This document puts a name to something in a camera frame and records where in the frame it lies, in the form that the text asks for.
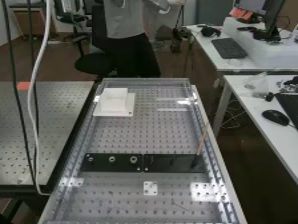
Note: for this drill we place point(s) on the black keyboard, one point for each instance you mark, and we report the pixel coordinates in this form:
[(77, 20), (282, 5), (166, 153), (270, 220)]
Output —
[(290, 108), (228, 48)]

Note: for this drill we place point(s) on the black plate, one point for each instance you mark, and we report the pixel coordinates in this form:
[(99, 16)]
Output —
[(114, 163)]

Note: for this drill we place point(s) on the person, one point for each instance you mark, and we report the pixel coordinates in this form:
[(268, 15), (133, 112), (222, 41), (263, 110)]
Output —
[(127, 40)]

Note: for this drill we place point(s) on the white desk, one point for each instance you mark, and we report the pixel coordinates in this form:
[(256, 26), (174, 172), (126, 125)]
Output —
[(256, 110), (212, 56)]

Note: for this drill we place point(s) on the thin stick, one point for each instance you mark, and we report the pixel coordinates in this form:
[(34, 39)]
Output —
[(202, 141)]

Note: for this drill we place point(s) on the black computer screen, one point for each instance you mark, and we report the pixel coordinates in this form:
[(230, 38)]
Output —
[(266, 13)]

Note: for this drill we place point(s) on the clear box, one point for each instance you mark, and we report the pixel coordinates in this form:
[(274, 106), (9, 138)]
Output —
[(167, 133)]

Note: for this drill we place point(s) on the black office chair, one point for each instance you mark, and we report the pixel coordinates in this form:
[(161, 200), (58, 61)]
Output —
[(93, 63)]

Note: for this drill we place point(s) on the small white holed bracket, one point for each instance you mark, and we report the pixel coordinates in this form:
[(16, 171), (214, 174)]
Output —
[(150, 188)]

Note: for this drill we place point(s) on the black headphones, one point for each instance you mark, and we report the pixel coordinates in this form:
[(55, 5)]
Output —
[(210, 31)]

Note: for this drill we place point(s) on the clear plastic bag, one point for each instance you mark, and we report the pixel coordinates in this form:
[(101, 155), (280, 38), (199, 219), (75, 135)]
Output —
[(256, 85)]

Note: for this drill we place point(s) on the small white box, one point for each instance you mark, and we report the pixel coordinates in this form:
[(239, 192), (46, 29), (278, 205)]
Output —
[(114, 101)]

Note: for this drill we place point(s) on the black mouse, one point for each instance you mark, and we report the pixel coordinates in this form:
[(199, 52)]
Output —
[(275, 117)]

